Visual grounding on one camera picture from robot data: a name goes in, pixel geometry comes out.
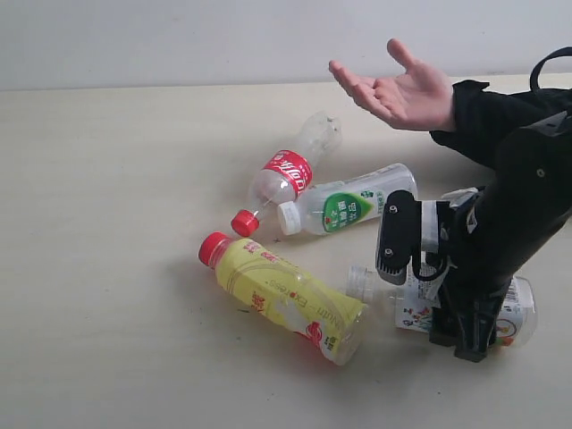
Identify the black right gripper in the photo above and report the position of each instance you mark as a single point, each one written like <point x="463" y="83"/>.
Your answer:
<point x="481" y="255"/>

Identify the white floral-label clear bottle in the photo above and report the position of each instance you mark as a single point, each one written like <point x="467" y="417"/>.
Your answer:
<point x="410" y="306"/>

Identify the yellow-label red-cap bottle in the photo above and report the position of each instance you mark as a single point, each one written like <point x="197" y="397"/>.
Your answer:
<point x="286" y="295"/>

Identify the green-label white-cap bottle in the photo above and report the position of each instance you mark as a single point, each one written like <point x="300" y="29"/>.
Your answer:
<point x="330" y="207"/>

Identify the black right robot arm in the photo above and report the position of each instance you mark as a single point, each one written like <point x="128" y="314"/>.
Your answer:
<point x="526" y="139"/>

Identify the black sleeved forearm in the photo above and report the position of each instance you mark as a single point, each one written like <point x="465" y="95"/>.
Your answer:
<point x="483" y="118"/>

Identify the clear red-label cola bottle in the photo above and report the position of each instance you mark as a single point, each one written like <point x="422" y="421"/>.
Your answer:
<point x="289" y="171"/>

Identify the open bare human hand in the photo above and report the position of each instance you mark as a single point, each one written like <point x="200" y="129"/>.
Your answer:
<point x="419" y="99"/>

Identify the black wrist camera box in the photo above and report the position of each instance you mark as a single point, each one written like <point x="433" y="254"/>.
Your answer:
<point x="399" y="237"/>

